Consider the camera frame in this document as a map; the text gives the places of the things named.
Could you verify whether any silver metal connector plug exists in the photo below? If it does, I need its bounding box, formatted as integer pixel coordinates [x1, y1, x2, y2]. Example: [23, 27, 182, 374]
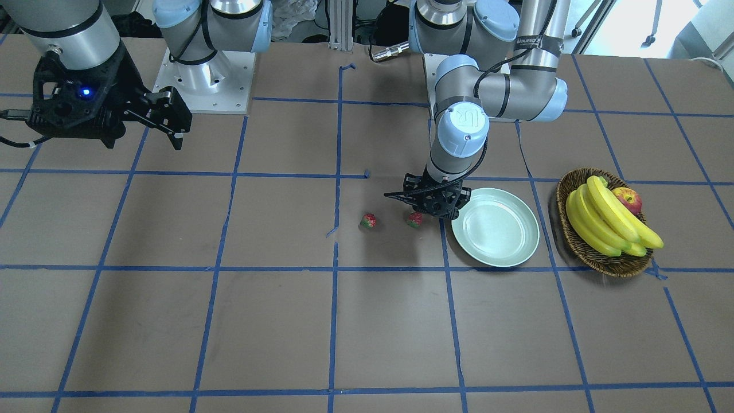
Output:
[368, 41, 410, 64]

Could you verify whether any aluminium frame post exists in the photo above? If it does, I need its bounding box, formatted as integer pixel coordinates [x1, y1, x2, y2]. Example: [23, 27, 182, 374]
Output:
[325, 0, 354, 54]

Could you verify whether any yellow banana bunch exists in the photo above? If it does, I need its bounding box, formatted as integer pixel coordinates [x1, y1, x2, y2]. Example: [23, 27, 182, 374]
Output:
[561, 174, 664, 258]

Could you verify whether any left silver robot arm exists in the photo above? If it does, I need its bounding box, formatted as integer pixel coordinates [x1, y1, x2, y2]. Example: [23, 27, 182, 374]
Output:
[389, 1, 569, 220]

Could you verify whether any light green plate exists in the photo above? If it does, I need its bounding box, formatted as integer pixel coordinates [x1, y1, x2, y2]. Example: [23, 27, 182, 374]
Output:
[451, 188, 540, 267]

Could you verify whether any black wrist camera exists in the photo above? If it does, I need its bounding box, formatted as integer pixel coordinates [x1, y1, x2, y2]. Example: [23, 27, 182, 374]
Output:
[25, 50, 126, 149]

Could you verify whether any woven wicker basket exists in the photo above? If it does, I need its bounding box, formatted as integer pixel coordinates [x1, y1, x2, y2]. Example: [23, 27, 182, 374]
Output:
[554, 167, 664, 278]

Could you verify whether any red yellow apple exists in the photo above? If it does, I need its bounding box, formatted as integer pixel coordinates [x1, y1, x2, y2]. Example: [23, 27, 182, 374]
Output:
[612, 186, 642, 215]

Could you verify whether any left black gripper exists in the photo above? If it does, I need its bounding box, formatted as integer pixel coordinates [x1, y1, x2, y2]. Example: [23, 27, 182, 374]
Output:
[421, 175, 472, 220]

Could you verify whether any red strawberry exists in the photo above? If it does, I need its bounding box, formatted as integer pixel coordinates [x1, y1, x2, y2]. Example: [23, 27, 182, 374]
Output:
[360, 213, 377, 228]
[405, 212, 424, 228]

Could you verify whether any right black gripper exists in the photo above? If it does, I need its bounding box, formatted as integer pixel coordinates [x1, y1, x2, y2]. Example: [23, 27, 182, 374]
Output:
[118, 52, 193, 151]

